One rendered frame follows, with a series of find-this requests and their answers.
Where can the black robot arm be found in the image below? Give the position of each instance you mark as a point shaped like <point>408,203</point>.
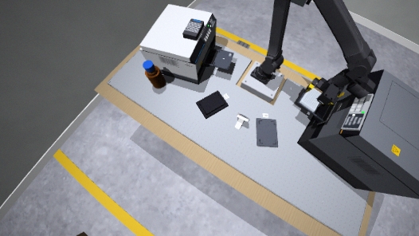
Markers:
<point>358,55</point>

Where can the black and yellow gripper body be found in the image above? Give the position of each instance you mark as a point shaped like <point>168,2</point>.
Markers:
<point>320,82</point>

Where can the brown bottle with blue cap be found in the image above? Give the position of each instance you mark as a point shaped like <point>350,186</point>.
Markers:
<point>154,74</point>

